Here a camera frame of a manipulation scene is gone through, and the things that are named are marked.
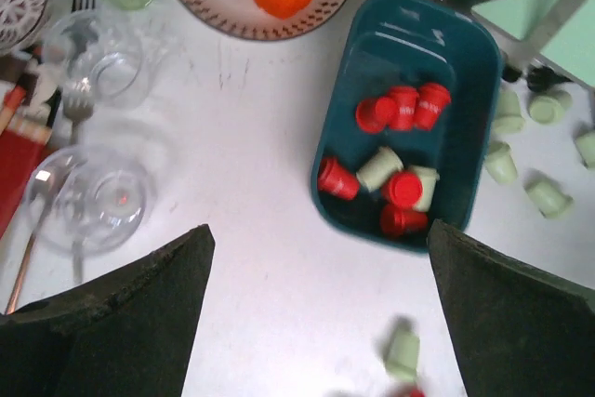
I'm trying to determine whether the clear glass cup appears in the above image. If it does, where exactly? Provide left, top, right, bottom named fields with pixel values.
left=41, top=10, right=152, bottom=109
left=22, top=144, right=156, bottom=256

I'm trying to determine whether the black power plug cable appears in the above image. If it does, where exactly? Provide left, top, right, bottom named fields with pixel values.
left=501, top=64, right=573, bottom=94

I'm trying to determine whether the green coffee capsule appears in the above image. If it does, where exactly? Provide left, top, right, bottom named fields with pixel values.
left=409, top=165, right=440, bottom=212
left=383, top=318, right=420, bottom=382
left=575, top=130, right=595, bottom=170
left=484, top=140, right=518, bottom=185
left=355, top=146, right=404, bottom=192
left=492, top=88, right=525, bottom=134
left=528, top=89, right=573, bottom=126
left=524, top=178, right=574, bottom=219

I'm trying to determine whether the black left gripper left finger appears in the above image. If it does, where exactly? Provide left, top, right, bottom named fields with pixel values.
left=1, top=225, right=215, bottom=396

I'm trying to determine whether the red coffee capsule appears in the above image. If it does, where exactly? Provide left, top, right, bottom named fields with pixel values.
left=355, top=96, right=397, bottom=134
left=414, top=83, right=451, bottom=131
left=380, top=170, right=423, bottom=209
left=389, top=86, right=419, bottom=131
left=317, top=157, right=360, bottom=201
left=380, top=204, right=429, bottom=238
left=383, top=383, right=425, bottom=397

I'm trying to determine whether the teal plastic storage basket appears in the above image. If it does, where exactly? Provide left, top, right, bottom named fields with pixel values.
left=315, top=0, right=503, bottom=231

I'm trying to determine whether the silver fork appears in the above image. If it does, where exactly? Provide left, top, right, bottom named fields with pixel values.
left=62, top=0, right=96, bottom=145

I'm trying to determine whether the striped red cloth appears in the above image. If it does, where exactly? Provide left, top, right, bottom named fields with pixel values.
left=0, top=46, right=64, bottom=240

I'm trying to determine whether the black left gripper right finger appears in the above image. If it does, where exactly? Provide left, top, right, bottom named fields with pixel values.
left=427, top=220, right=594, bottom=396

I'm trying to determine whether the copper spoon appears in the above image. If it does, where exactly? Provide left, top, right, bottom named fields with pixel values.
left=6, top=205, right=49, bottom=314

